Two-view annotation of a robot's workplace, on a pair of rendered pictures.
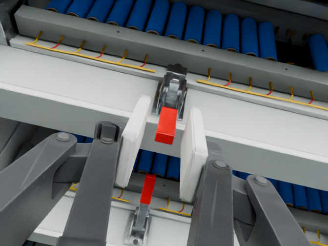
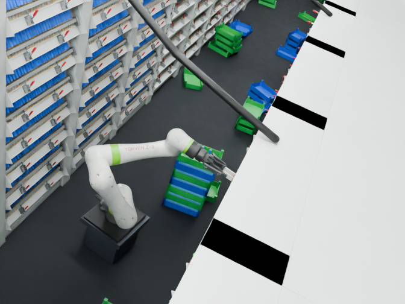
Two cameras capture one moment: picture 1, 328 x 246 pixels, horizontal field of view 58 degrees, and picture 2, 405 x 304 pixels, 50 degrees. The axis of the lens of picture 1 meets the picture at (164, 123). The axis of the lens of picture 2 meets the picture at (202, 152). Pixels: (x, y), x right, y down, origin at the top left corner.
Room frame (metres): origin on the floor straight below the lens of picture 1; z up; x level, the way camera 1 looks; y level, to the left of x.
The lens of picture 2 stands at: (0.28, -1.87, 2.49)
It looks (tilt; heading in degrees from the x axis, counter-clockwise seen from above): 38 degrees down; 100
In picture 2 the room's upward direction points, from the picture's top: 21 degrees clockwise
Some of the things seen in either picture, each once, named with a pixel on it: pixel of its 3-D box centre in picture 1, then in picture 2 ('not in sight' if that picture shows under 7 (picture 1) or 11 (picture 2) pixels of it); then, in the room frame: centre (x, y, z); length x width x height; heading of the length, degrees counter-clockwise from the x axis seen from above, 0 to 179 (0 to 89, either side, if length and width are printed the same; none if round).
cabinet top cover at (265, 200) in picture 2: not in sight; (313, 78); (0.31, -0.12, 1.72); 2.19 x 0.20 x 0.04; 92
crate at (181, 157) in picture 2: not in sight; (200, 154); (-0.14, 0.58, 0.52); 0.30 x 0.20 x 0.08; 10
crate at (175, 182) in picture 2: not in sight; (191, 178); (-0.14, 0.58, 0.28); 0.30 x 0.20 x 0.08; 10
